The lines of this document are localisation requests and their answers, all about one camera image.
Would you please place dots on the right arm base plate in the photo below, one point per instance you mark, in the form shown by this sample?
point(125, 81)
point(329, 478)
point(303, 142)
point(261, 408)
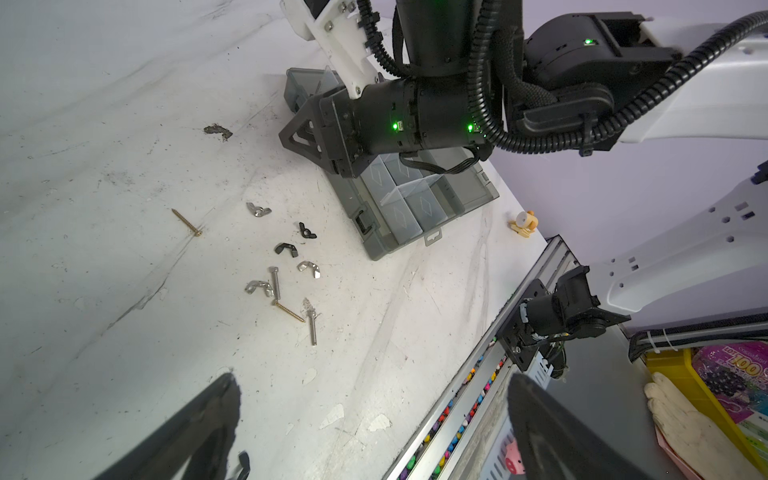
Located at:
point(544, 320)

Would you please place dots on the small dark metal piece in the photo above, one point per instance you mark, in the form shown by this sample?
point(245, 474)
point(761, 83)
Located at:
point(215, 129)

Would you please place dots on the white work glove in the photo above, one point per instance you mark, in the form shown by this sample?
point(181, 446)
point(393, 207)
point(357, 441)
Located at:
point(693, 436)

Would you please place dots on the silver machine screw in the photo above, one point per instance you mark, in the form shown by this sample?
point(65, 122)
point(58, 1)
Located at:
point(311, 320)
point(274, 272)

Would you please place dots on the grey plastic organizer box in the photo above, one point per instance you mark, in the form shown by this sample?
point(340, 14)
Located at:
point(392, 205)

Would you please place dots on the yellow plastic bin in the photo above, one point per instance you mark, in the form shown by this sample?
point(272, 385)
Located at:
point(678, 367)

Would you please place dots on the silver wing nut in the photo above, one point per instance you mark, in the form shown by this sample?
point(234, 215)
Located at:
point(255, 285)
point(258, 211)
point(311, 266)

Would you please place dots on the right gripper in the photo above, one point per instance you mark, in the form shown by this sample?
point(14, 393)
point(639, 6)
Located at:
point(342, 135)

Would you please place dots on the yellow toy figure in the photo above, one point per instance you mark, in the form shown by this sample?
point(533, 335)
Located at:
point(524, 224)

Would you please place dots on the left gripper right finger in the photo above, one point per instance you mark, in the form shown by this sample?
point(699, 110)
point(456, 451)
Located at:
point(554, 444)

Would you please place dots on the brass wood screw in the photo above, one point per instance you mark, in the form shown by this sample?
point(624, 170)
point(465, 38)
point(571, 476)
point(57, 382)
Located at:
point(196, 232)

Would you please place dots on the pink small object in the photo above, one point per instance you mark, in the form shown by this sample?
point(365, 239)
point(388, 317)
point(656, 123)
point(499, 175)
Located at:
point(513, 459)

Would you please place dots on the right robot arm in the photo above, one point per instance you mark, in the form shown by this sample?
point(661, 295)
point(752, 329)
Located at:
point(464, 74)

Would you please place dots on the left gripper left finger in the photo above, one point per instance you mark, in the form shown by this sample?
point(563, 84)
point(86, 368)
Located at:
point(194, 443)

